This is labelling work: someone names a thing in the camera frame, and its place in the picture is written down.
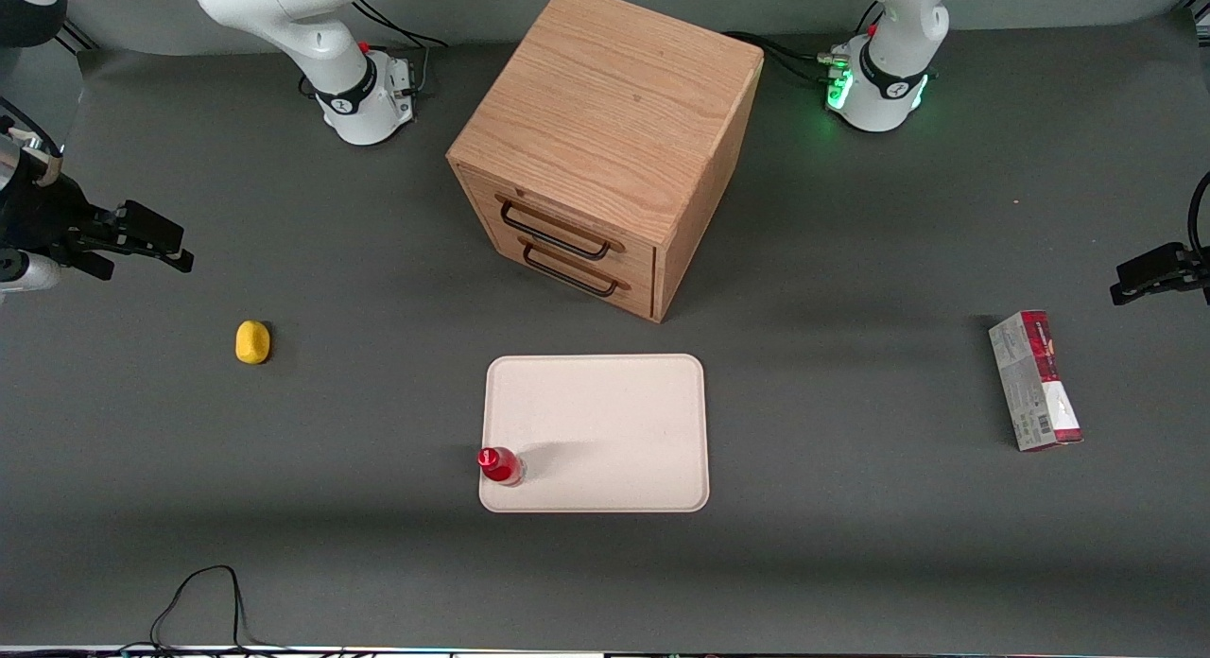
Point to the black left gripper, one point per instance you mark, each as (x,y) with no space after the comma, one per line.
(1165,265)

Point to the red coke bottle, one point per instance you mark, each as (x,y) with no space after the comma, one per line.
(499,465)

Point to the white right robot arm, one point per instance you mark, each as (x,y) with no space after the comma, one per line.
(312,43)

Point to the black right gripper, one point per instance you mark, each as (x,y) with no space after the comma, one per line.
(40,217)

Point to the yellow lemon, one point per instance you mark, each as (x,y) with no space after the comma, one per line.
(252,342)

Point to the wooden drawer cabinet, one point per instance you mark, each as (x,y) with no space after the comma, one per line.
(614,119)

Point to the narrow wooden drawer front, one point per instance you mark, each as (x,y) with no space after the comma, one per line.
(586,285)

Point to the beige plastic tray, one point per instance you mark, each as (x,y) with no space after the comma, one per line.
(605,422)

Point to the wide wooden drawer front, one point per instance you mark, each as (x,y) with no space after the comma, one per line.
(567,214)

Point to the red and grey carton box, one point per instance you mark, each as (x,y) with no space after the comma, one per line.
(1034,382)

